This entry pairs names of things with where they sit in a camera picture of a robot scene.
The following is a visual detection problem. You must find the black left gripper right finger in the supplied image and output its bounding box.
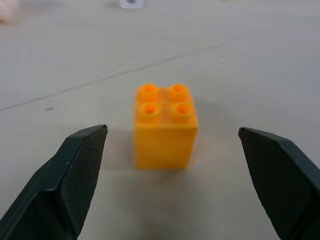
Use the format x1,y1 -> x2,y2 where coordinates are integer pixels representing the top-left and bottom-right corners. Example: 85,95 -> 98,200
237,126 -> 320,240

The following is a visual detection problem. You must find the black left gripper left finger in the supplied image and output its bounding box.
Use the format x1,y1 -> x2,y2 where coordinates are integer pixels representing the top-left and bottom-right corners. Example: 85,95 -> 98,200
0,124 -> 109,240

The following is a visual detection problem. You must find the orange studded building block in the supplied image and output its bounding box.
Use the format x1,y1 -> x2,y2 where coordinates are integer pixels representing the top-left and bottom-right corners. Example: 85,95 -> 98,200
134,82 -> 200,171

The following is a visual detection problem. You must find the white paper tag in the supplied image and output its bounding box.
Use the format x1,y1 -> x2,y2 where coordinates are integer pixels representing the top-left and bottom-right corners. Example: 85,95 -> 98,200
120,0 -> 145,10

